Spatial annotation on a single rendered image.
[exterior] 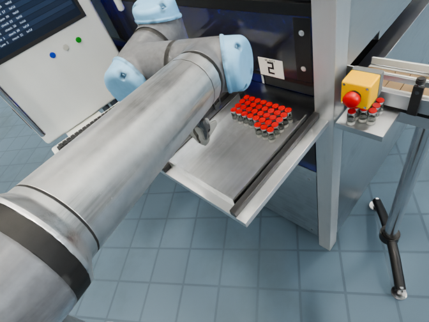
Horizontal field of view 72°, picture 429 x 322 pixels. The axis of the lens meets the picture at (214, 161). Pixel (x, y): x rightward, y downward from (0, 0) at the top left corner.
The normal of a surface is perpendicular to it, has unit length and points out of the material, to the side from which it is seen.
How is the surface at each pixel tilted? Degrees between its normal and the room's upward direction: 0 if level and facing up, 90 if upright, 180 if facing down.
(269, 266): 0
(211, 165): 0
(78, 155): 21
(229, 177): 0
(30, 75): 90
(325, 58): 90
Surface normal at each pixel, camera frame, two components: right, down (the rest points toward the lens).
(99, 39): 0.63, 0.44
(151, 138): 0.74, -0.25
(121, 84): -0.31, 0.82
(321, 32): -0.65, 0.67
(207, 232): -0.27, -0.64
